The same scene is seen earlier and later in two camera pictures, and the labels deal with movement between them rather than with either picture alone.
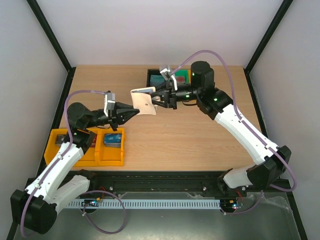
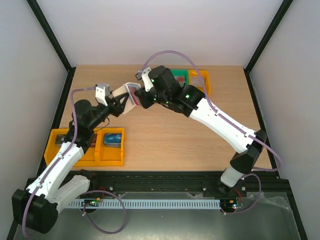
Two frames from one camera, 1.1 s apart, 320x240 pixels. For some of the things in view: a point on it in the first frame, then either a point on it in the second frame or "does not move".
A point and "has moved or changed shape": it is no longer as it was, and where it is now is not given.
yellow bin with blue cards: x=110 y=156 does not move
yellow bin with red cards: x=90 y=156 does not move
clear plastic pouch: x=142 y=100 has moved or changed shape
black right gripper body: x=171 y=95 to x=144 y=96
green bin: x=182 y=73 does not move
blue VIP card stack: x=112 y=140 does not move
